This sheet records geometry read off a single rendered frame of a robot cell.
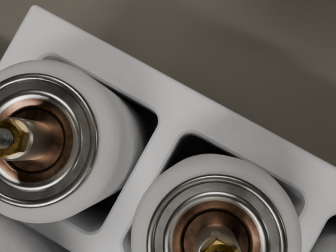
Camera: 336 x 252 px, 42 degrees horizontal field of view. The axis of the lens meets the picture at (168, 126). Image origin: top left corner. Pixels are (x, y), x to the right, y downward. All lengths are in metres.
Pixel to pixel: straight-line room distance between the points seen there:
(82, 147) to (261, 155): 0.13
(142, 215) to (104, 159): 0.04
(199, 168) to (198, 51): 0.28
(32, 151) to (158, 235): 0.08
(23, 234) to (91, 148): 0.11
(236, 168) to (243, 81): 0.27
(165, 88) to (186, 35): 0.20
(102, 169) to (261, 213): 0.09
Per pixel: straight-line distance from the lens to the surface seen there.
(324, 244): 0.34
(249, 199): 0.24
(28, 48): 0.35
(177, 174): 0.25
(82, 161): 0.25
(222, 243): 0.21
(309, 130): 0.51
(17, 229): 0.33
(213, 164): 0.24
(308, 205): 0.33
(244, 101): 0.50
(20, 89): 0.26
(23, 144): 0.22
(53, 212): 0.26
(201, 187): 0.24
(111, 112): 0.25
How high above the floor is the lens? 0.49
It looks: 85 degrees down
